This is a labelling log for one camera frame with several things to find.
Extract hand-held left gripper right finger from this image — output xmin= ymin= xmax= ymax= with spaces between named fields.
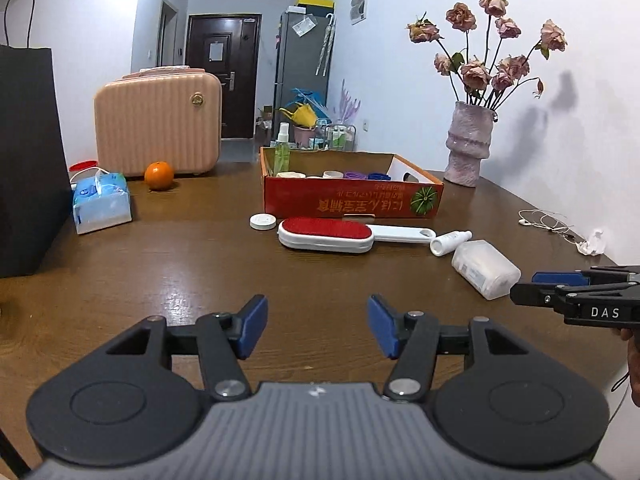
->
xmin=367 ymin=294 xmax=538 ymax=403

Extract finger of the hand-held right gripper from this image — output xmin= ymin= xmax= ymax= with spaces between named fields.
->
xmin=510 ymin=282 xmax=568 ymax=309
xmin=531 ymin=270 xmax=596 ymax=288

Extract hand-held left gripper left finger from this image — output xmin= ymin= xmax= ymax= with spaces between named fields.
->
xmin=102 ymin=294 xmax=269 ymax=401

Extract clear plastic container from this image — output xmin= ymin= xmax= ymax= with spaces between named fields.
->
xmin=451 ymin=240 xmax=522 ymax=301

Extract small white bottle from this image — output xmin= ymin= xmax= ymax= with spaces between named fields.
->
xmin=430 ymin=230 xmax=473 ymax=258

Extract red and white lint brush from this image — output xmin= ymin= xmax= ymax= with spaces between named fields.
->
xmin=277 ymin=216 xmax=437 ymax=254

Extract red cardboard box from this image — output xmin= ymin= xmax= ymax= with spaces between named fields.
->
xmin=260 ymin=146 xmax=445 ymax=220

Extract green spray bottle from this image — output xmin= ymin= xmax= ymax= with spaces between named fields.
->
xmin=272 ymin=122 xmax=292 ymax=177

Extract person's right hand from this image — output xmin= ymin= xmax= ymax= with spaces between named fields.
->
xmin=627 ymin=332 xmax=640 ymax=407

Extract crumpled white tissue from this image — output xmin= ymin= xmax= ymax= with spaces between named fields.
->
xmin=577 ymin=230 xmax=606 ymax=256

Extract white earphones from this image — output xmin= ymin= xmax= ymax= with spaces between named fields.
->
xmin=518 ymin=208 xmax=583 ymax=247

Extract pink ceramic vase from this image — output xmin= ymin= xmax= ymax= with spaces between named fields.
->
xmin=444 ymin=101 xmax=496 ymax=188

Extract orange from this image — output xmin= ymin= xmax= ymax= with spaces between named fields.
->
xmin=145 ymin=161 xmax=175 ymax=192

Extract blue tissue pack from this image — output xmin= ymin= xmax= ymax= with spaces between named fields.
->
xmin=71 ymin=172 xmax=133 ymax=235

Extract dried pink roses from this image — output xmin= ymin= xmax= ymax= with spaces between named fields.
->
xmin=406 ymin=0 xmax=568 ymax=111

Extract pink suitcase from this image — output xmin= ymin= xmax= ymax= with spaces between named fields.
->
xmin=94 ymin=66 xmax=223 ymax=178

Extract purple dried flowers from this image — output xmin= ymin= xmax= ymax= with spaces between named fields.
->
xmin=337 ymin=79 xmax=362 ymax=126

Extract blue folded umbrella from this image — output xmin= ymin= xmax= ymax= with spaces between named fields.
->
xmin=280 ymin=87 xmax=331 ymax=116

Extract dark brown door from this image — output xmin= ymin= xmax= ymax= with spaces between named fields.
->
xmin=186 ymin=13 xmax=263 ymax=140

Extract grey fridge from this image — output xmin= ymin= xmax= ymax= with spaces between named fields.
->
xmin=273 ymin=7 xmax=337 ymax=148

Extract black paper bag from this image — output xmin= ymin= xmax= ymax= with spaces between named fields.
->
xmin=0 ymin=0 xmax=73 ymax=278

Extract folded white umbrella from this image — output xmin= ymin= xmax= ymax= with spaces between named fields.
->
xmin=316 ymin=14 xmax=335 ymax=77

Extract side room door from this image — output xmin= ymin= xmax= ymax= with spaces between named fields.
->
xmin=157 ymin=0 xmax=179 ymax=67

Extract wire rack with bottles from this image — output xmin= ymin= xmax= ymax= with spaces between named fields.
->
xmin=320 ymin=121 xmax=357 ymax=152

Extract white cable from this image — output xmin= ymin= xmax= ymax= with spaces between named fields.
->
xmin=70 ymin=166 xmax=108 ymax=183

